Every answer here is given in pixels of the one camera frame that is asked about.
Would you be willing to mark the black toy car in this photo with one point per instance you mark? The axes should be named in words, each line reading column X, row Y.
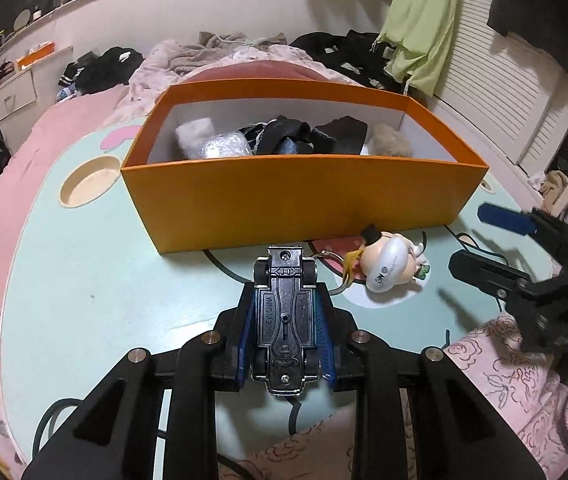
column 286, row 320

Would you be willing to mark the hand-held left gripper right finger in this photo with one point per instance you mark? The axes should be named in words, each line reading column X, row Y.
column 325, row 335

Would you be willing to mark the black hanging garment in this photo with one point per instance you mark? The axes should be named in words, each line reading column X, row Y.
column 529, row 0

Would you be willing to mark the black cloth bundle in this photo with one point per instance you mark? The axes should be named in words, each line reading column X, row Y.
column 284, row 132

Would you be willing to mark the beige fluffy scrunchie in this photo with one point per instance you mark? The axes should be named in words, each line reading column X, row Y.
column 389, row 140

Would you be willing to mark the white drawer cabinet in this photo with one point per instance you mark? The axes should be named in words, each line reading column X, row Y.
column 14, row 97

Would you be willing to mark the mint green desktop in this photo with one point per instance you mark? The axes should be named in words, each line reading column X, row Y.
column 89, row 285

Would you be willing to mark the small orange box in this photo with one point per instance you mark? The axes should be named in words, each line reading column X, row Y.
column 34, row 56

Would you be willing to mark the pink rose print cloth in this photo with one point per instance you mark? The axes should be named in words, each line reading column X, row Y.
column 514, row 375

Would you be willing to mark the pink bed sheet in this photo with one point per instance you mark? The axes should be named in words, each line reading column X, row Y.
column 39, row 135

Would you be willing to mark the round mirror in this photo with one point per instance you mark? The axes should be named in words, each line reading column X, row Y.
column 22, row 20

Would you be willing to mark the orange cardboard box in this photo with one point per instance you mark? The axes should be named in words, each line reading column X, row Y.
column 289, row 200

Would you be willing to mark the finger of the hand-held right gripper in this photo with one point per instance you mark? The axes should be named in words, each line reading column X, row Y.
column 484, row 270
column 504, row 217

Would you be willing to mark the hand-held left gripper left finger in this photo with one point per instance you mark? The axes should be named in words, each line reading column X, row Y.
column 249, row 330

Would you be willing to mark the cream cloth bundle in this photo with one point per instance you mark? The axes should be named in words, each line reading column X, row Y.
column 554, row 185

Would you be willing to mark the black jacket pile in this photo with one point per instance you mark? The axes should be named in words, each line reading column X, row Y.
column 334, row 50

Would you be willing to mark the green hanging cloth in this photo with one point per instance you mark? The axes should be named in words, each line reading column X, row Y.
column 424, row 20

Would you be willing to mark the white bubble-wrapped item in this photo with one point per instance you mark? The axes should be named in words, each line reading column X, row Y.
column 226, row 146

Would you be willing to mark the beige knit garment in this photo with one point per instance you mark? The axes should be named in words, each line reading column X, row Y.
column 224, row 40

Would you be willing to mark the white louvered closet door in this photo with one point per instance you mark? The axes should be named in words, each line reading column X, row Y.
column 514, row 90

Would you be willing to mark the black and white clothes pile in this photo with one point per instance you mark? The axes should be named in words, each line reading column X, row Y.
column 104, row 67

